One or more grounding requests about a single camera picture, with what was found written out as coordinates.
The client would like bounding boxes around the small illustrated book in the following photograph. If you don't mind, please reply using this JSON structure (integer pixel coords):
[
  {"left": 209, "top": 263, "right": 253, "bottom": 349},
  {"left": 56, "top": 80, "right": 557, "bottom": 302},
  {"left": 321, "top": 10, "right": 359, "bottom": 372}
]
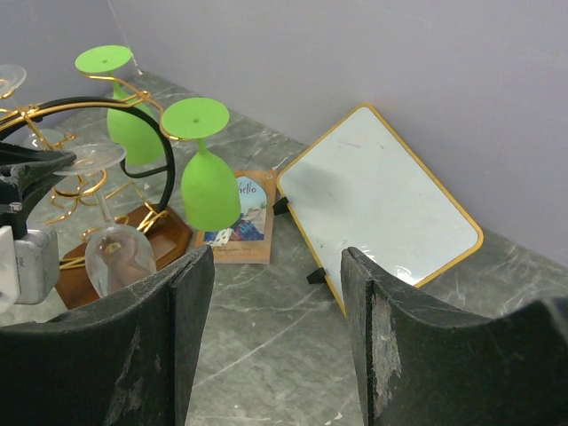
[{"left": 194, "top": 170, "right": 277, "bottom": 264}]

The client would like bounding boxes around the gold wine glass rack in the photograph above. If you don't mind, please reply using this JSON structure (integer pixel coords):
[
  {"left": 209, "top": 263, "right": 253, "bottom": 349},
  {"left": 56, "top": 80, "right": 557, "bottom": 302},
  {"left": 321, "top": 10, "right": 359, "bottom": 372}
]
[{"left": 1, "top": 98, "right": 192, "bottom": 309}]

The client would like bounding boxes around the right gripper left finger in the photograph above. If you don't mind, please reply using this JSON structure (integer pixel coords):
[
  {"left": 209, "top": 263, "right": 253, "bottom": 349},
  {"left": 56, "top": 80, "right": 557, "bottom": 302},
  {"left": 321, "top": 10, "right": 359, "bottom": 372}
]
[{"left": 1, "top": 247, "right": 215, "bottom": 425}]

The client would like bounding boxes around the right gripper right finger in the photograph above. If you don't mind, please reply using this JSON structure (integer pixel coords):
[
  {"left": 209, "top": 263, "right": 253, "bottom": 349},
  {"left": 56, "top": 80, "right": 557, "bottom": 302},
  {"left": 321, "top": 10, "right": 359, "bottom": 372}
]
[{"left": 340, "top": 247, "right": 567, "bottom": 425}]

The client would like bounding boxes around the green wine glass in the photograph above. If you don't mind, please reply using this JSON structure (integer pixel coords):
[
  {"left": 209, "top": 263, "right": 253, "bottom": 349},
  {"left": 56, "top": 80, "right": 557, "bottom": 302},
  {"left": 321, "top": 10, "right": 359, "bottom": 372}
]
[
  {"left": 161, "top": 97, "right": 241, "bottom": 232},
  {"left": 75, "top": 44, "right": 164, "bottom": 166}
]

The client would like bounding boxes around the gold framed whiteboard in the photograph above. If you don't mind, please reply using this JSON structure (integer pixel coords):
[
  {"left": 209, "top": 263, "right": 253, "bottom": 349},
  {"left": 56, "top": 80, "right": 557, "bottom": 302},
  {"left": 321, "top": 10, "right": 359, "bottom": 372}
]
[{"left": 272, "top": 104, "right": 484, "bottom": 305}]

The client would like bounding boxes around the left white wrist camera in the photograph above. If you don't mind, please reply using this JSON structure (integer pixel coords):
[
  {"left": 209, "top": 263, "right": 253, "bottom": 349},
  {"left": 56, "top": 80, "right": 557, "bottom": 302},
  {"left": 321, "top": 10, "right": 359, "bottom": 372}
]
[{"left": 1, "top": 224, "right": 59, "bottom": 313}]

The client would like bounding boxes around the clear wine glass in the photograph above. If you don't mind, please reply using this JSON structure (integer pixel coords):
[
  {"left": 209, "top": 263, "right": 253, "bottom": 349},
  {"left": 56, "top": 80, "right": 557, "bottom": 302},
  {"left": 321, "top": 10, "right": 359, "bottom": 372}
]
[
  {"left": 1, "top": 64, "right": 66, "bottom": 150},
  {"left": 57, "top": 143, "right": 156, "bottom": 297}
]

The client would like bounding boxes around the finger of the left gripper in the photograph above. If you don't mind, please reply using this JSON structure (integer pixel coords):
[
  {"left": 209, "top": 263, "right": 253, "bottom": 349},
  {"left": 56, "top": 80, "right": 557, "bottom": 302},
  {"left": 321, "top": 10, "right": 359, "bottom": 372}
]
[{"left": 1, "top": 142, "right": 76, "bottom": 226}]

